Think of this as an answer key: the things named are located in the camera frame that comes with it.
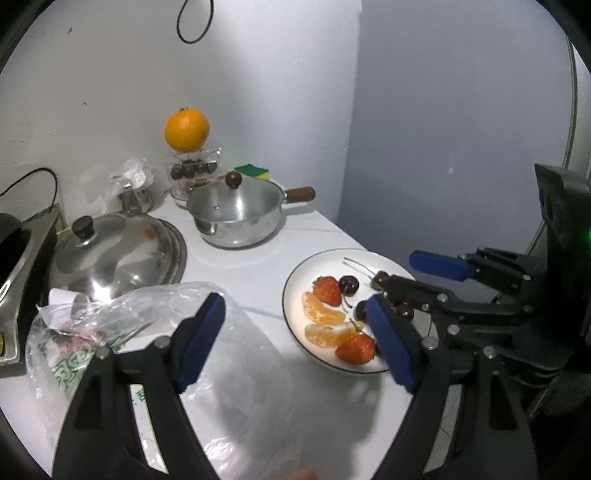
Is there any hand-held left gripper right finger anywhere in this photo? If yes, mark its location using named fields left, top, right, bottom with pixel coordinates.
left=366, top=294, right=539, bottom=480

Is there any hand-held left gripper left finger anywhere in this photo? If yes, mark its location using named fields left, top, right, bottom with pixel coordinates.
left=53, top=291, right=227, bottom=480

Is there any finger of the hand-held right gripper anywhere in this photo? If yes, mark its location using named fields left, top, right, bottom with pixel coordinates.
left=382, top=274, right=535, bottom=350
left=409, top=247, right=548, bottom=297

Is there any red strawberry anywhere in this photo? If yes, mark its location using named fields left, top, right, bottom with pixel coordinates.
left=335, top=333, right=377, bottom=366
left=312, top=275, right=345, bottom=306

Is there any peeled orange segment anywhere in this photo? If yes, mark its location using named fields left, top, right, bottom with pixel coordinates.
left=301, top=292, right=347, bottom=325
left=304, top=322, right=358, bottom=349

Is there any clear plastic bag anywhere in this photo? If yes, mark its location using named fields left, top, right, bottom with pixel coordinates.
left=25, top=281, right=319, bottom=480

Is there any white plate with dark rim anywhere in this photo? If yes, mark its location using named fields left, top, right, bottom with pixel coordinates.
left=283, top=248, right=430, bottom=374

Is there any large steel domed lid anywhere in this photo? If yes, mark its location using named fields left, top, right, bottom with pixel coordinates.
left=48, top=213, right=188, bottom=301

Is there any small steel cup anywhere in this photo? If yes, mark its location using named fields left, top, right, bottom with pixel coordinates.
left=117, top=185, right=155, bottom=214

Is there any clear glass jar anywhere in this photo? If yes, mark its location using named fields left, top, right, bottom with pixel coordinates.
left=168, top=148, right=225, bottom=208

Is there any green and yellow sponge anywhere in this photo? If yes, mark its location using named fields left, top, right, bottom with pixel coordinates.
left=234, top=164, right=271, bottom=181

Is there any crumpled clear plastic wrap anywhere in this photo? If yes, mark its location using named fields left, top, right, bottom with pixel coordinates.
left=109, top=156, right=158, bottom=192

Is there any whole orange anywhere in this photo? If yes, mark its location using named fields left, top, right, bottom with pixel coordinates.
left=165, top=107, right=211, bottom=153

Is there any black pan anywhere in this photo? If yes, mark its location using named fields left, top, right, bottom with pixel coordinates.
left=0, top=213, right=31, bottom=282

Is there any steel saucepan with wooden handle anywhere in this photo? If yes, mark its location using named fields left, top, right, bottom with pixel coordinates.
left=186, top=178, right=317, bottom=249

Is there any black power cable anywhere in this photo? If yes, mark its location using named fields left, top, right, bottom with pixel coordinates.
left=0, top=167, right=60, bottom=217

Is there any looped black wall cable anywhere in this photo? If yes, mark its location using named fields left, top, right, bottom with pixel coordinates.
left=178, top=0, right=215, bottom=45

